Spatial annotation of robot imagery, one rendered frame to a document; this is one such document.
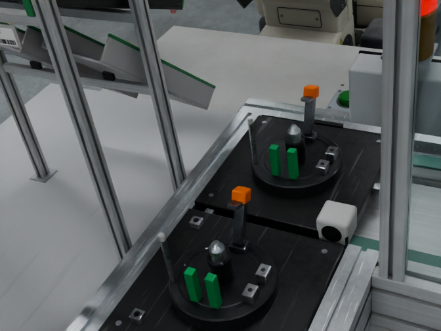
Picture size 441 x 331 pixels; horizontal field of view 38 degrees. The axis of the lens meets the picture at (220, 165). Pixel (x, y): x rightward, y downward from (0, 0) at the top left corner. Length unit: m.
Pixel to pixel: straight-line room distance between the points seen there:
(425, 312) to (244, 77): 0.78
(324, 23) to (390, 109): 1.06
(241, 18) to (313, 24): 2.05
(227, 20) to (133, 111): 2.39
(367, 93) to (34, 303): 0.62
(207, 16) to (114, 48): 2.93
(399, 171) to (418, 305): 0.21
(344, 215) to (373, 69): 0.26
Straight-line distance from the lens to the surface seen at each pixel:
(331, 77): 1.44
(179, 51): 1.63
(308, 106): 1.01
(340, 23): 1.73
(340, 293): 0.84
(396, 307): 0.89
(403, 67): 0.66
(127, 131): 1.37
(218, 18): 3.82
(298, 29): 1.78
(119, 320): 0.85
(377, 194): 0.98
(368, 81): 0.72
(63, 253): 1.13
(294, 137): 0.96
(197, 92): 1.11
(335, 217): 0.89
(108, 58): 0.94
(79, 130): 0.86
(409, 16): 0.63
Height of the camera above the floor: 1.60
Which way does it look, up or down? 37 degrees down
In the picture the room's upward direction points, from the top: 10 degrees counter-clockwise
